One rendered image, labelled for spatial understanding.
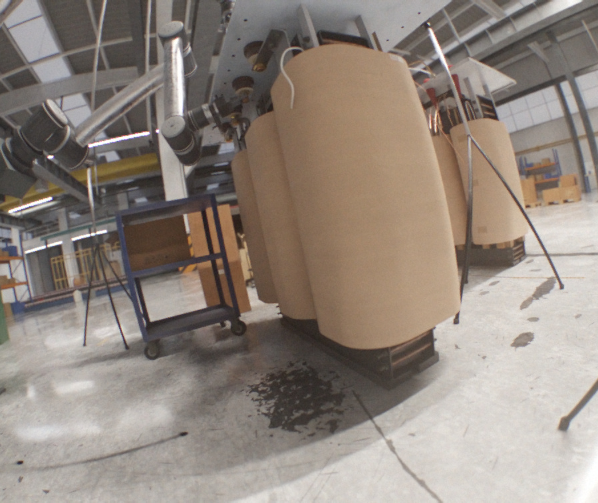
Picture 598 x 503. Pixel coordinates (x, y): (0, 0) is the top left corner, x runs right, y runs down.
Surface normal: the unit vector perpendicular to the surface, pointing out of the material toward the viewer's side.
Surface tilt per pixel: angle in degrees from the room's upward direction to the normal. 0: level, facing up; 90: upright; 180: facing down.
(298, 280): 90
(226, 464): 0
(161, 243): 90
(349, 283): 90
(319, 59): 90
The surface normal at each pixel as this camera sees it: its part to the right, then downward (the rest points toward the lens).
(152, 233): 0.44, -0.04
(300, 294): -0.42, 0.14
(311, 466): -0.20, -0.98
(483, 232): -0.91, 0.21
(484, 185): -0.71, 0.18
